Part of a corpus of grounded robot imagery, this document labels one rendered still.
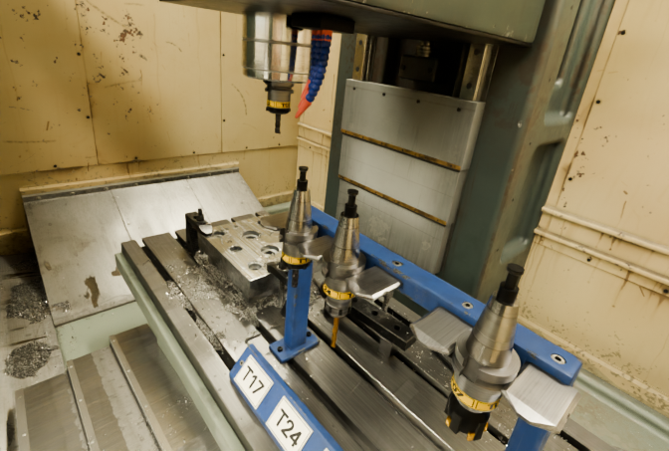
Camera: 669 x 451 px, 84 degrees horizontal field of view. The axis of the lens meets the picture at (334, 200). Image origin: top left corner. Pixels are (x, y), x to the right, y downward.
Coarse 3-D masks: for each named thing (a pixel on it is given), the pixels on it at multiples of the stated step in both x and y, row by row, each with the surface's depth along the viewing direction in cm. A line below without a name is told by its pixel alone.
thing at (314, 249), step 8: (312, 240) 59; (320, 240) 59; (328, 240) 59; (304, 248) 56; (312, 248) 56; (320, 248) 57; (328, 248) 57; (304, 256) 55; (312, 256) 54; (320, 256) 54
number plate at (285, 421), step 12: (276, 408) 61; (288, 408) 60; (276, 420) 60; (288, 420) 59; (300, 420) 58; (276, 432) 59; (288, 432) 58; (300, 432) 57; (312, 432) 57; (288, 444) 57; (300, 444) 56
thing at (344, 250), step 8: (344, 216) 50; (344, 224) 50; (352, 224) 50; (336, 232) 51; (344, 232) 50; (352, 232) 50; (336, 240) 51; (344, 240) 50; (352, 240) 50; (336, 248) 51; (344, 248) 50; (352, 248) 51; (336, 256) 51; (344, 256) 51; (352, 256) 51; (344, 264) 51; (352, 264) 51
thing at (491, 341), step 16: (496, 304) 35; (512, 304) 35; (480, 320) 37; (496, 320) 35; (512, 320) 35; (480, 336) 37; (496, 336) 36; (512, 336) 36; (480, 352) 37; (496, 352) 36
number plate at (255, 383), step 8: (248, 360) 69; (248, 368) 68; (256, 368) 67; (240, 376) 68; (248, 376) 67; (256, 376) 66; (264, 376) 65; (240, 384) 67; (248, 384) 66; (256, 384) 65; (264, 384) 64; (272, 384) 64; (248, 392) 65; (256, 392) 65; (264, 392) 64; (256, 400) 64; (256, 408) 63
